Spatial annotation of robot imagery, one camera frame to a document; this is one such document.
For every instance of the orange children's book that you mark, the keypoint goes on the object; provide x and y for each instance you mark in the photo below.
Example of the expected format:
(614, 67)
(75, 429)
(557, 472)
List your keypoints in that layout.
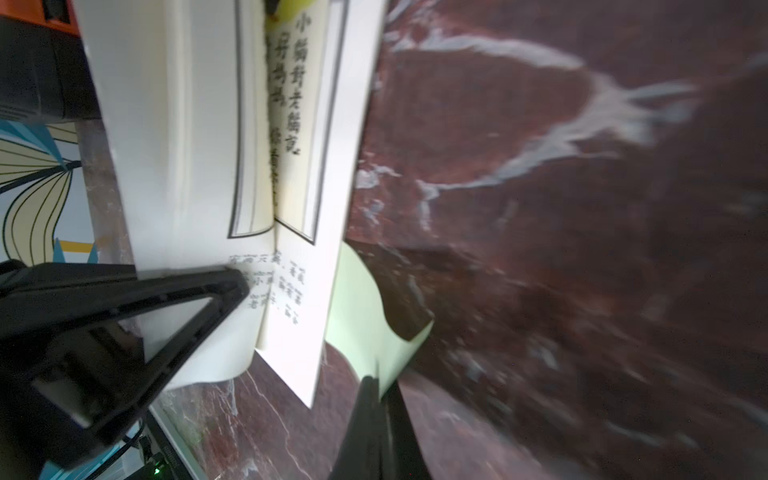
(235, 130)

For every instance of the black plastic tool case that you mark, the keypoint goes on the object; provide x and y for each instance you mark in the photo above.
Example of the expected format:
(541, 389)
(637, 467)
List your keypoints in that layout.
(45, 77)

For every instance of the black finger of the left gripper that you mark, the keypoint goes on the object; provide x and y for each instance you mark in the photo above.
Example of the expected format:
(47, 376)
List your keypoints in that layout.
(73, 381)

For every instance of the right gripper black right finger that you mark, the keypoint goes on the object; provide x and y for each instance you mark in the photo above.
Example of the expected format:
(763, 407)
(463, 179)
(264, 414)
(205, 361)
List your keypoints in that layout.
(401, 456)

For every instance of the green sticky note top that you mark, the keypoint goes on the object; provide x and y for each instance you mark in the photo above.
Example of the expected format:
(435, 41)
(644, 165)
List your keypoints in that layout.
(358, 329)

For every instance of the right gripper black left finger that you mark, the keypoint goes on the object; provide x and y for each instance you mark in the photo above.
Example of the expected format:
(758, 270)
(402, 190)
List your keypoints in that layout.
(359, 456)

